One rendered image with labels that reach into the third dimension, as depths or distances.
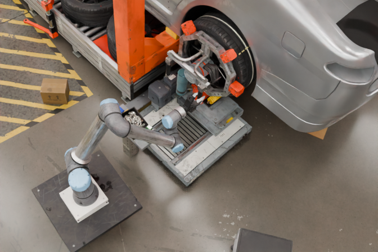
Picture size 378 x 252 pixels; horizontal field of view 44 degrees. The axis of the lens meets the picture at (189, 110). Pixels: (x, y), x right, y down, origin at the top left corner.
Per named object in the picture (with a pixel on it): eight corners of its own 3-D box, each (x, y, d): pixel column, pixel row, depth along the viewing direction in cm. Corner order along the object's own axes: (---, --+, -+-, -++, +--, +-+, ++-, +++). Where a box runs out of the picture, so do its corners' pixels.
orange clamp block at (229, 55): (230, 58, 339) (238, 55, 331) (223, 64, 336) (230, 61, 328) (226, 50, 338) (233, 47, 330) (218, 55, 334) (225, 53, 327)
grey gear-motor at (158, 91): (192, 95, 439) (196, 71, 410) (159, 120, 420) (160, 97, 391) (179, 83, 445) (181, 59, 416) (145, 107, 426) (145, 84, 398)
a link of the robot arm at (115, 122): (116, 126, 285) (188, 147, 334) (111, 110, 292) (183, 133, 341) (104, 136, 290) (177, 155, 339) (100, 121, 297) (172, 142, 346)
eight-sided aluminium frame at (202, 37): (229, 104, 374) (240, 60, 330) (223, 108, 371) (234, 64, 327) (181, 64, 394) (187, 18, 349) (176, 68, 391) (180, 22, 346)
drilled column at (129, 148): (139, 151, 409) (138, 125, 375) (130, 158, 405) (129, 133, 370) (131, 144, 413) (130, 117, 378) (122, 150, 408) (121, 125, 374)
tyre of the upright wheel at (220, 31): (189, 26, 399) (232, 89, 406) (170, 39, 388) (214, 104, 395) (228, -5, 340) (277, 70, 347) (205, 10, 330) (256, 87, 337)
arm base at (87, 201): (79, 211, 337) (76, 205, 329) (68, 190, 346) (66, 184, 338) (103, 198, 342) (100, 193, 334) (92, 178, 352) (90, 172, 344)
